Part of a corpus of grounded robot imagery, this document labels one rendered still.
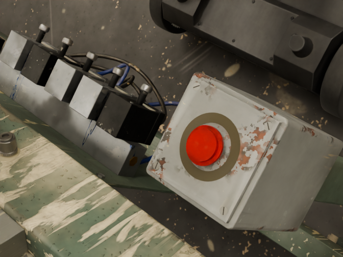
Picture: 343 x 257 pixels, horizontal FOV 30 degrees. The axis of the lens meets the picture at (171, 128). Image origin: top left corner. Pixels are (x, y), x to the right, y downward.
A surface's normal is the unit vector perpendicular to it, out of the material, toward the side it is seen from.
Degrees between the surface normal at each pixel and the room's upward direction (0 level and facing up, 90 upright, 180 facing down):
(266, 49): 0
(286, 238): 0
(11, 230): 51
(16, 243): 90
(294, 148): 90
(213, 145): 0
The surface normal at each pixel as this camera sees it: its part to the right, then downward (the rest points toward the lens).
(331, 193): 0.71, 0.44
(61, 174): 0.01, -0.78
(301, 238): -0.54, -0.15
